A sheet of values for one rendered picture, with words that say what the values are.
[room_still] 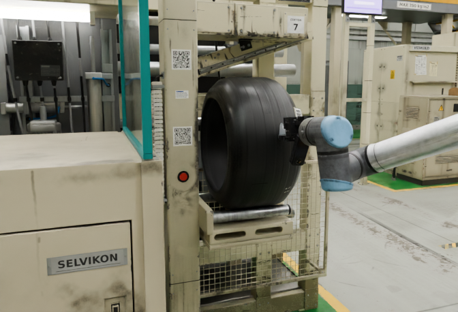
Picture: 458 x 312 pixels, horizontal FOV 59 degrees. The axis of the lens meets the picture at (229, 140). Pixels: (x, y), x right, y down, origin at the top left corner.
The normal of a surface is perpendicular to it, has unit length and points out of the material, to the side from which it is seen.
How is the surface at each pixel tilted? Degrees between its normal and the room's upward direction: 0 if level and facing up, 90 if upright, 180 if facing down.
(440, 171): 90
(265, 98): 45
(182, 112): 90
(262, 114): 60
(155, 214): 90
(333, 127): 78
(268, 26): 90
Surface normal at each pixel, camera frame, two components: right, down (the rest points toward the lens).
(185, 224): 0.33, 0.13
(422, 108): -0.95, 0.04
